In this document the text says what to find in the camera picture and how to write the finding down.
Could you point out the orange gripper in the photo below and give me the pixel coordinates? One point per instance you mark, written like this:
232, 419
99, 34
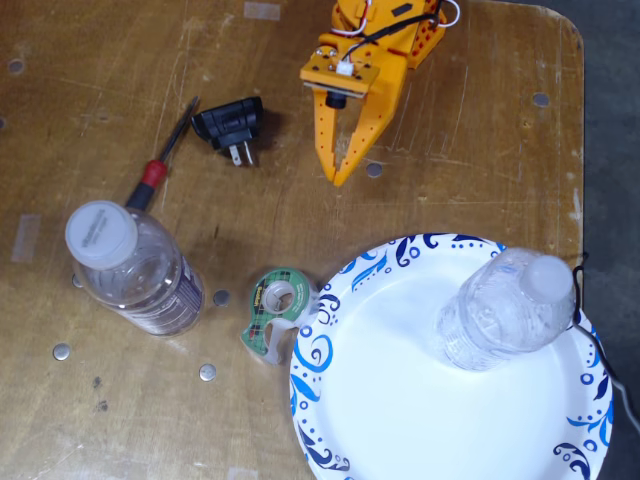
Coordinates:
386, 102

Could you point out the clear bottle with wide cap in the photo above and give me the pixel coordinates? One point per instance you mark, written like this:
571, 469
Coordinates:
135, 280

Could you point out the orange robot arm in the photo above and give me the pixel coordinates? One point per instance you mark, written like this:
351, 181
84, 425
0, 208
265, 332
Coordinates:
350, 15

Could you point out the white paper plate blue pattern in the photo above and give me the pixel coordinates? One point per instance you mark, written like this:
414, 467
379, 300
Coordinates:
390, 410

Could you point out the round metal rivet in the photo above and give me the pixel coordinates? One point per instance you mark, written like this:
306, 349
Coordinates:
207, 372
374, 170
75, 281
61, 351
16, 65
222, 298
540, 99

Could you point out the black power plug adapter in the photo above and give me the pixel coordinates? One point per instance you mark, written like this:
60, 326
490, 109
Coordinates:
227, 122

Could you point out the clear tape piece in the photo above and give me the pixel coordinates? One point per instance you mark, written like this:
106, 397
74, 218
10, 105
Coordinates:
261, 10
242, 474
25, 237

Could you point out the green tape dispenser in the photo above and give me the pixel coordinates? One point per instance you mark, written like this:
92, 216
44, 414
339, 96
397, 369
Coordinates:
257, 300

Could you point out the red and black screwdriver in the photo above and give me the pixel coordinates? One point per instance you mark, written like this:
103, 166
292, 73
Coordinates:
152, 172

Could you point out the clear ribbed water bottle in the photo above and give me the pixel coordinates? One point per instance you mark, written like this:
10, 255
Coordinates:
500, 315

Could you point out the wrist camera on orange mount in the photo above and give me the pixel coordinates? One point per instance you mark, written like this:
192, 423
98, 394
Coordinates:
340, 75

